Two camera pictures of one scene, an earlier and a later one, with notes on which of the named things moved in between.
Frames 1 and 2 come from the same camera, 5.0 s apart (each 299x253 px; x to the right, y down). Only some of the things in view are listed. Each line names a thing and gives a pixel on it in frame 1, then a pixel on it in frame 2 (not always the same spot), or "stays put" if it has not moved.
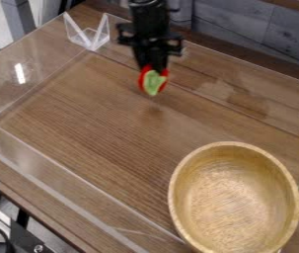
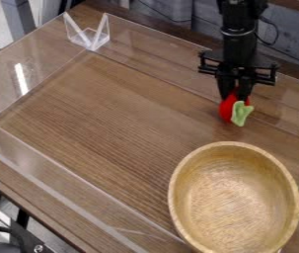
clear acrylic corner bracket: [88, 39] stays put
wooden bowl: [234, 200] stays put
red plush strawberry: [151, 80] to [235, 109]
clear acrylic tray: [78, 143] stays put
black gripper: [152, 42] to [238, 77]
